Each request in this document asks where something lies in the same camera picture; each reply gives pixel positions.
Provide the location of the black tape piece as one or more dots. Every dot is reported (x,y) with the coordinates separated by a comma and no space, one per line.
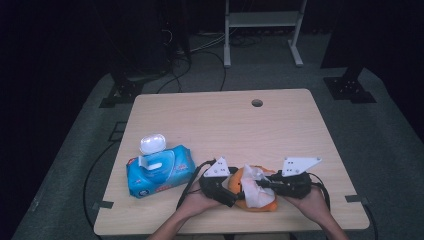
(103,204)
(356,199)

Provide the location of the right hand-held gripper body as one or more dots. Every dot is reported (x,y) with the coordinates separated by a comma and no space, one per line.
(293,185)

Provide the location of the black stand base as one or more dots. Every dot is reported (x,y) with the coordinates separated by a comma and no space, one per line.
(125,93)
(348,88)

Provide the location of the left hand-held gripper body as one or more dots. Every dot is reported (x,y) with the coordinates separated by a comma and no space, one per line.
(216,186)

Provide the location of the white metal stand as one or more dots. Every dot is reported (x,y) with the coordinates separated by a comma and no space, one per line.
(263,19)

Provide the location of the person's left hand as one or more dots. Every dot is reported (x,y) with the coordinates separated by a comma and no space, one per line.
(196,203)

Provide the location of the white wet wipe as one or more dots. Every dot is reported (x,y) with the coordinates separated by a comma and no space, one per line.
(256,195)

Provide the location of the blue wet wipes pack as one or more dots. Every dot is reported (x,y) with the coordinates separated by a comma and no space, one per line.
(160,175)

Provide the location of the person's right hand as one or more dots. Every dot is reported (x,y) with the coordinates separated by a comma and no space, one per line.
(310,205)

